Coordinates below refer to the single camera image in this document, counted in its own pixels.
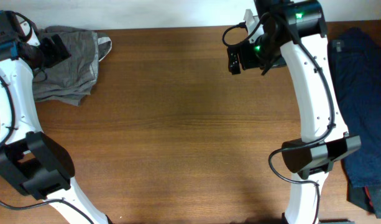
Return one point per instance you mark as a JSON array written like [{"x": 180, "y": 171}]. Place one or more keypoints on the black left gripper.
[{"x": 55, "y": 57}]

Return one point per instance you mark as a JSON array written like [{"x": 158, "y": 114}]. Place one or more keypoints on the dark blue jeans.
[{"x": 355, "y": 65}]

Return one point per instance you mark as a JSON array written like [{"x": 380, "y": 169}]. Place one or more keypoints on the grey shorts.
[{"x": 72, "y": 79}]

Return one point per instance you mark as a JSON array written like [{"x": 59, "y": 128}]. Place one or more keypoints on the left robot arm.
[{"x": 30, "y": 161}]

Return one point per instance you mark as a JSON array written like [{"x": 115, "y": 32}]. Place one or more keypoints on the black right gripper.
[{"x": 248, "y": 63}]

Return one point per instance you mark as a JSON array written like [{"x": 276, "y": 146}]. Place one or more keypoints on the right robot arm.
[{"x": 294, "y": 35}]

